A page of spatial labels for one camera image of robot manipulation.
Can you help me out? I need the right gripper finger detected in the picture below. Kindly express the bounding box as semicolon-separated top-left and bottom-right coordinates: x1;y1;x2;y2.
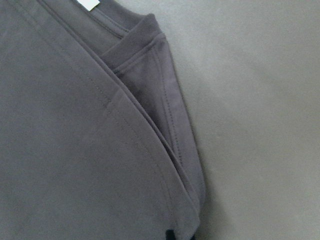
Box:
165;229;178;240

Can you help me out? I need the dark brown t-shirt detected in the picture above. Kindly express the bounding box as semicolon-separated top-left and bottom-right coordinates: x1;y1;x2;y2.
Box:
0;0;206;240

